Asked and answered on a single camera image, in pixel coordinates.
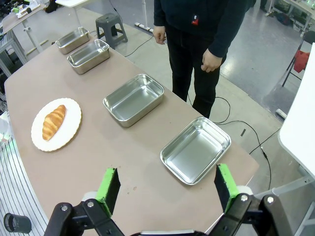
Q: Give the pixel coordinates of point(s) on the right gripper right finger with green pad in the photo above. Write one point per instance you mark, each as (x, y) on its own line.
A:
(227, 186)

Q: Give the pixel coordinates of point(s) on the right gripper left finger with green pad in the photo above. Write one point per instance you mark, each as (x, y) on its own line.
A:
(106, 189)

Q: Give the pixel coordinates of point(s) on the steel rectangular container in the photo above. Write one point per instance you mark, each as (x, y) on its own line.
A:
(72, 40)
(88, 56)
(133, 100)
(195, 150)

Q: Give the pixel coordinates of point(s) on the croissant bread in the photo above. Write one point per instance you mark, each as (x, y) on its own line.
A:
(53, 122)

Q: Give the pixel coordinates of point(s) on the person's left hand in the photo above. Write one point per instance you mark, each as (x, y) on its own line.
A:
(210, 61)

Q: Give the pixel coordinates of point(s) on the person's right hand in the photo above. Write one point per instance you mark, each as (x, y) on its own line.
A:
(159, 34)

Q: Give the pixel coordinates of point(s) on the white scalloped plate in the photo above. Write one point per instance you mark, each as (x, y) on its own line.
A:
(56, 124)

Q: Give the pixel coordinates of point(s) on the white power strip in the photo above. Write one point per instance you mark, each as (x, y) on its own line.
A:
(281, 113)
(144, 26)

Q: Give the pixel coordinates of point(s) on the white side table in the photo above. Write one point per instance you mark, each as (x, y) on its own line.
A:
(299, 127)

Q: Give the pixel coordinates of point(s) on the black cylindrical cup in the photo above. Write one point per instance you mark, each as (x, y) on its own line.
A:
(17, 223)

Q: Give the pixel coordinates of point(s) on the red cloth on chair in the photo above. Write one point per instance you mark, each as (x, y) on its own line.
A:
(301, 61)

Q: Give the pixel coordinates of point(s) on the black folding chair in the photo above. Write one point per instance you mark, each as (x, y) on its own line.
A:
(299, 59)

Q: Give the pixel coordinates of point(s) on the person in dark clothes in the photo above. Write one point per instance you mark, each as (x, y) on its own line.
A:
(197, 37)

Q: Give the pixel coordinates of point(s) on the grey plastic stool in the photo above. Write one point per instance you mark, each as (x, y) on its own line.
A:
(110, 27)

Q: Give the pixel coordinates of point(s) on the wooden top white desk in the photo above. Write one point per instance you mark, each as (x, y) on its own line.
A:
(23, 14)

